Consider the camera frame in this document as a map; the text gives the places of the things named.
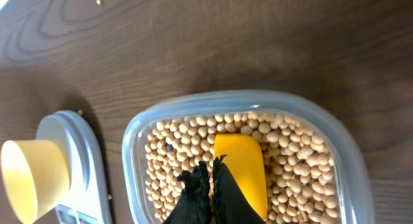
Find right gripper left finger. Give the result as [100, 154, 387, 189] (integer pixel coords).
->
[163, 161, 212, 224]

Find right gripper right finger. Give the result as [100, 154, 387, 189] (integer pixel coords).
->
[212, 154, 265, 224]

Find yellow measuring scoop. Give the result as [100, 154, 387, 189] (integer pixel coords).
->
[214, 134, 267, 220]

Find white digital kitchen scale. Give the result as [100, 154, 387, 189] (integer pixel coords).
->
[36, 110, 112, 224]

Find yellow plastic bowl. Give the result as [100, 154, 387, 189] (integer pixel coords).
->
[1, 140, 70, 224]

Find soybeans in container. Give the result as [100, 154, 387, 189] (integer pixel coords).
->
[144, 112, 341, 223]

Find clear plastic container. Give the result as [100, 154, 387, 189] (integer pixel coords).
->
[121, 89, 376, 224]

